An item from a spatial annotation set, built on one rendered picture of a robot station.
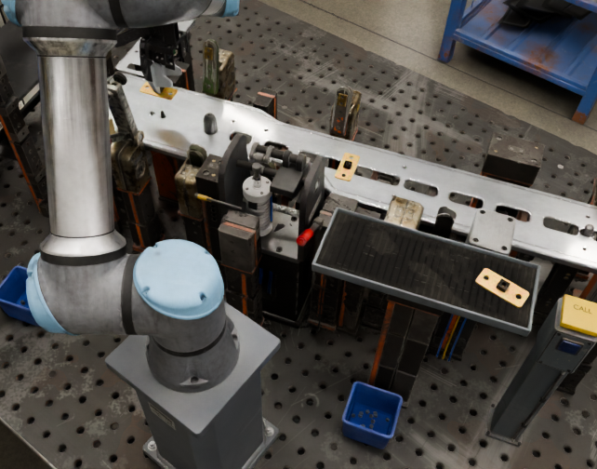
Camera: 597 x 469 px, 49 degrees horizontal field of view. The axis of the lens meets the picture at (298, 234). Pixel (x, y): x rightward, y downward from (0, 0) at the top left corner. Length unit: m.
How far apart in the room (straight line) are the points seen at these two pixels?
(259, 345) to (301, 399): 0.42
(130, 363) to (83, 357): 0.50
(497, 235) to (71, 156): 0.78
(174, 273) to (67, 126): 0.24
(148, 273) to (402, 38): 2.95
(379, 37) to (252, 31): 1.37
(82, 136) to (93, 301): 0.22
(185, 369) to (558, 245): 0.82
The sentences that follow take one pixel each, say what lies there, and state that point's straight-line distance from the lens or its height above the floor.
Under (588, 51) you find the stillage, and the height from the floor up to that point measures 0.17.
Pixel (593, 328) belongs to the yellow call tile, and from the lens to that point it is 1.16.
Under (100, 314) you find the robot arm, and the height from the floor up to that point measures 1.29.
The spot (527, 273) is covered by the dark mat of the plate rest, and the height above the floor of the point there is 1.16.
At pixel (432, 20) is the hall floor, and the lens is 3.88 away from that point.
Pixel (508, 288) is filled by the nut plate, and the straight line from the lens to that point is 1.14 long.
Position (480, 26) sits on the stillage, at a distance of 3.60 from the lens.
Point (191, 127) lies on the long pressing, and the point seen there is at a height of 1.00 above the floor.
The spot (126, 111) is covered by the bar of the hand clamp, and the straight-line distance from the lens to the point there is 1.43.
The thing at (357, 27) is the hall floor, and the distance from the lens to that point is 3.75.
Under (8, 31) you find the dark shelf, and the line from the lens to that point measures 1.96.
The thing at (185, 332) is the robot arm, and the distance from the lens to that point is 0.94.
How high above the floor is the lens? 2.06
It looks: 51 degrees down
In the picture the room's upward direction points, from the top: 2 degrees clockwise
